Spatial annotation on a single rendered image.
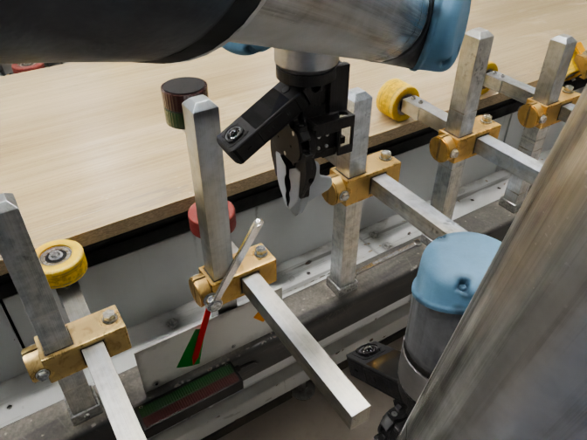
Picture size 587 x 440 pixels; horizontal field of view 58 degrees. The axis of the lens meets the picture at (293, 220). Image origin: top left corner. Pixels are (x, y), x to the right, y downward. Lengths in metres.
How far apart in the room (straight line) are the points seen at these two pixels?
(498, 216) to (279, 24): 1.13
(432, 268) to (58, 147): 0.92
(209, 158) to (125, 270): 0.40
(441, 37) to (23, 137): 0.98
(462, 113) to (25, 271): 0.73
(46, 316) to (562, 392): 0.67
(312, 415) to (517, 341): 1.54
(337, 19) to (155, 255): 0.83
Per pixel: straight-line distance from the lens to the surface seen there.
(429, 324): 0.43
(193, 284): 0.84
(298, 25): 0.24
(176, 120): 0.72
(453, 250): 0.42
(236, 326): 0.92
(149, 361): 0.88
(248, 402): 1.55
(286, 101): 0.63
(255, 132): 0.62
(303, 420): 1.70
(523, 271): 0.17
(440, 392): 0.23
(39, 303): 0.75
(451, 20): 0.44
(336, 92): 0.66
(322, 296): 1.04
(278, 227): 1.16
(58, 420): 0.95
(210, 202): 0.74
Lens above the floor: 1.45
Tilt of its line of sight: 38 degrees down
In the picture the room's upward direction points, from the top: straight up
